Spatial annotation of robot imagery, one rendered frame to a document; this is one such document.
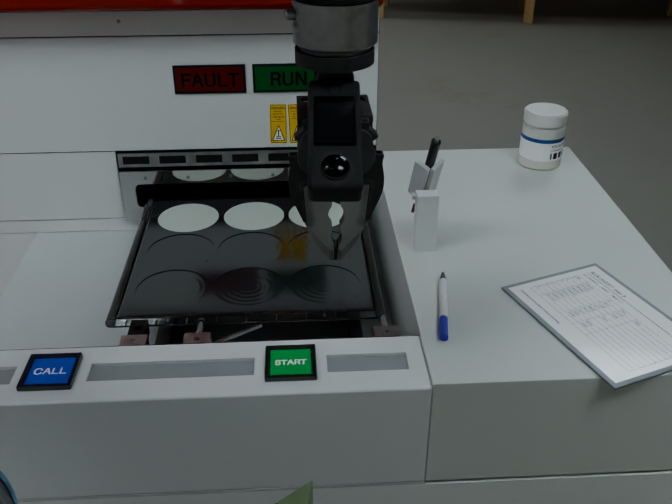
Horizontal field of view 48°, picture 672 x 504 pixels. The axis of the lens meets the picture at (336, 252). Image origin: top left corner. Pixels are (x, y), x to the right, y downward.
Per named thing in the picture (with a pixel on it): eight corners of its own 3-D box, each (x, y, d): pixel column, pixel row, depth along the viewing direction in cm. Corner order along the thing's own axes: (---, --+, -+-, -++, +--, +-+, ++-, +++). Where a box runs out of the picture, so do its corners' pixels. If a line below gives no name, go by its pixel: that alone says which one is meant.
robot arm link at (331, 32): (383, 6, 63) (283, 7, 62) (381, 61, 65) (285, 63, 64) (374, -13, 69) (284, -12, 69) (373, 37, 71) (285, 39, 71)
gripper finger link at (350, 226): (362, 235, 82) (363, 155, 77) (367, 264, 77) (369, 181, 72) (333, 236, 81) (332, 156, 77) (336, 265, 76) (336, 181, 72)
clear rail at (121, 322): (106, 324, 103) (105, 315, 102) (384, 314, 104) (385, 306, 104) (104, 330, 101) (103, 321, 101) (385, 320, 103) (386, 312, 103)
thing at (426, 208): (405, 231, 109) (409, 145, 102) (432, 231, 109) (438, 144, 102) (411, 253, 104) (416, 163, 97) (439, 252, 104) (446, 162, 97)
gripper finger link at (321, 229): (333, 236, 81) (332, 156, 77) (336, 265, 76) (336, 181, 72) (303, 237, 81) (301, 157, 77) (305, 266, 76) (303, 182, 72)
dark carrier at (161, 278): (155, 203, 132) (155, 200, 132) (353, 198, 134) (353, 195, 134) (118, 319, 103) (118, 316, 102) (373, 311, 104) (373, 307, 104)
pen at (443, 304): (439, 269, 98) (439, 334, 86) (447, 269, 98) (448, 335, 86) (438, 276, 99) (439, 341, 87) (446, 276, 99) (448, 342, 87)
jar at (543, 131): (512, 154, 133) (519, 102, 128) (552, 153, 133) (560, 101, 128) (523, 171, 127) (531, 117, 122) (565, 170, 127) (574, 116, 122)
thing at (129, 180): (127, 216, 138) (119, 168, 133) (368, 209, 140) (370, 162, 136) (125, 220, 137) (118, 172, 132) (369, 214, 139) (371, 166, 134)
